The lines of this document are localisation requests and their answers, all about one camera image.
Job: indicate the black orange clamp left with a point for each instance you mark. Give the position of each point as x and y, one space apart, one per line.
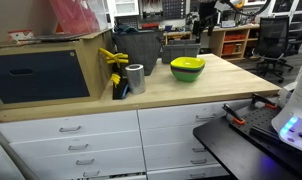
236 118

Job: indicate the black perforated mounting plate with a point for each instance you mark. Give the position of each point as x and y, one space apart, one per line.
257 123

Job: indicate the black orange clamp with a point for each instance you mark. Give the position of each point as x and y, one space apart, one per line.
258 98
236 118

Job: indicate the black orange clamp right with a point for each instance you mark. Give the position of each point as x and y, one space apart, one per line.
258 98

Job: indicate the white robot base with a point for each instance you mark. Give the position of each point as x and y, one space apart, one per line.
288 123

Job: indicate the white drawer cabinet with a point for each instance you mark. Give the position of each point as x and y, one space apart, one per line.
147 144

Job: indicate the yellow handled clamp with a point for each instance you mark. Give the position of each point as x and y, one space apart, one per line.
115 78
117 58

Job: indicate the large cardboard box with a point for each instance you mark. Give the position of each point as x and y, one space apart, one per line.
59 72

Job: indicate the black office chair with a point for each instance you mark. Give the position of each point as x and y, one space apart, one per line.
272 44

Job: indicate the yellow plastic bowl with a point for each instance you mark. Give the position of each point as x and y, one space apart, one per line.
190 63

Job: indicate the wooden shelf unit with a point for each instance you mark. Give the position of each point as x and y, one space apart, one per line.
234 44

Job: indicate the dark green plastic bowl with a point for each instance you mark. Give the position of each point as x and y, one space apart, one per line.
183 68

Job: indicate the dark grey fabric basket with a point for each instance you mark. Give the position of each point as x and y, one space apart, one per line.
142 47

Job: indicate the red plastic sheet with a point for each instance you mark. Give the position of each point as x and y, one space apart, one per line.
75 16

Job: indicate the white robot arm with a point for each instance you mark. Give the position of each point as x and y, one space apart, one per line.
208 11

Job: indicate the light green bottom bowl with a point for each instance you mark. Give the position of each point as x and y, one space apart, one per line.
185 77

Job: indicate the yellow handled clamp upper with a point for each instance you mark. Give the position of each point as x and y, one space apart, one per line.
117 58

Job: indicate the silver metal cylinder can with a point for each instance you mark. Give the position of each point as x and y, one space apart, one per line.
135 76

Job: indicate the yellow handled clamp lower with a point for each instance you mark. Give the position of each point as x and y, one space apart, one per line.
115 78

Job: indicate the grey plastic bin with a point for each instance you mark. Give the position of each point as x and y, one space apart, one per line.
179 48

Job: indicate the black side table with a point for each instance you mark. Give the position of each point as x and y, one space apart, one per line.
239 157

